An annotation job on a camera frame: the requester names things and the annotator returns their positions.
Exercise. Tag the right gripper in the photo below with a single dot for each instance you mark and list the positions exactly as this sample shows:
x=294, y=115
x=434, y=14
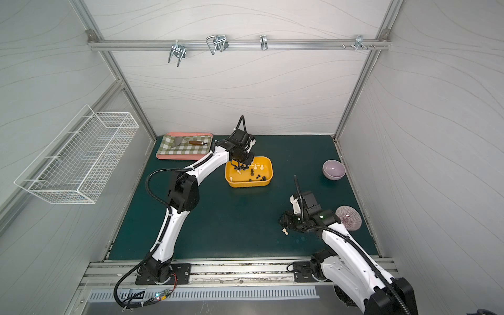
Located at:
x=289, y=221

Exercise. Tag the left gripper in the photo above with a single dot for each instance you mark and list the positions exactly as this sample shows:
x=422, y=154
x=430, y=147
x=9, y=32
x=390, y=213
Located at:
x=242, y=156

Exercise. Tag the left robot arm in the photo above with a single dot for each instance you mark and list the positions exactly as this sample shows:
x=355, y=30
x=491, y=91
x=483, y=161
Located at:
x=183, y=195

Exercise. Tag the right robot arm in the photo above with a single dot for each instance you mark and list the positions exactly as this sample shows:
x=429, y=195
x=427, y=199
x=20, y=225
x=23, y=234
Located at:
x=358, y=279

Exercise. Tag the yellow plastic storage box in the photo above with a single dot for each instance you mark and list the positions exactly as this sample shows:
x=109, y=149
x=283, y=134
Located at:
x=259, y=173

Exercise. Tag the pink striped plate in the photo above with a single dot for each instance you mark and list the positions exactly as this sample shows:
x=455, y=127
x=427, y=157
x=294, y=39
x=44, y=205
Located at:
x=349, y=217

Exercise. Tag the purple bowl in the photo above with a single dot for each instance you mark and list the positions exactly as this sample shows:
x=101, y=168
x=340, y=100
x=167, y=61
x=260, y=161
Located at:
x=333, y=170

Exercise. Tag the pink tray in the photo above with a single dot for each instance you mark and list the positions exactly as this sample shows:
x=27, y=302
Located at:
x=183, y=157

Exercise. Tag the green checkered cloth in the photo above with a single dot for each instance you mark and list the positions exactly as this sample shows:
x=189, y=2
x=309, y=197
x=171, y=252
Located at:
x=166, y=146

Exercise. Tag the metal hook clamp middle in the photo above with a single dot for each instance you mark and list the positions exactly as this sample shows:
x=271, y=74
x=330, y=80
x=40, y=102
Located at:
x=217, y=43

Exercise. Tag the metal hook clamp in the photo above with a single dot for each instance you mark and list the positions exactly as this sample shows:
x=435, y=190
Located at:
x=177, y=52
x=359, y=45
x=217, y=43

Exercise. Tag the metal hook small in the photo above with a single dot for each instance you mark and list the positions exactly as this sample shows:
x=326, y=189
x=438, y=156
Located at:
x=263, y=42

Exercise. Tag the metal hook clamp left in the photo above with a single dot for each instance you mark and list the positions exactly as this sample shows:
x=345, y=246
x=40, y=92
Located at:
x=177, y=52

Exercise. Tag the metal hook clamp right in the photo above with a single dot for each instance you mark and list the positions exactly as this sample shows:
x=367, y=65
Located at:
x=359, y=45

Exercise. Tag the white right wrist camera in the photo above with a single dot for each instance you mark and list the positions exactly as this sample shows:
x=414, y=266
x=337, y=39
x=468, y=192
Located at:
x=295, y=204

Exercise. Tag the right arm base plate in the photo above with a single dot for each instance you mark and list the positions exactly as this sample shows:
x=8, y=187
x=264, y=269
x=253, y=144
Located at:
x=304, y=272

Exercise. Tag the wooden handled spatula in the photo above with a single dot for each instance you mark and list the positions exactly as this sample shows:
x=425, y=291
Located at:
x=181, y=140

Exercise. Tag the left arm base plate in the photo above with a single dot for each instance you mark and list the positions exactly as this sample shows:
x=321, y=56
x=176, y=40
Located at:
x=170, y=274

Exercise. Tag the white wire basket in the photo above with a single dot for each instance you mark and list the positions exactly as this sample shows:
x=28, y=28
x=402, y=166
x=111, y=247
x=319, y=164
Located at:
x=75, y=167

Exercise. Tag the aluminium crossbar rail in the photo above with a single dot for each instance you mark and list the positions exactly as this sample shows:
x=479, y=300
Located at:
x=235, y=45

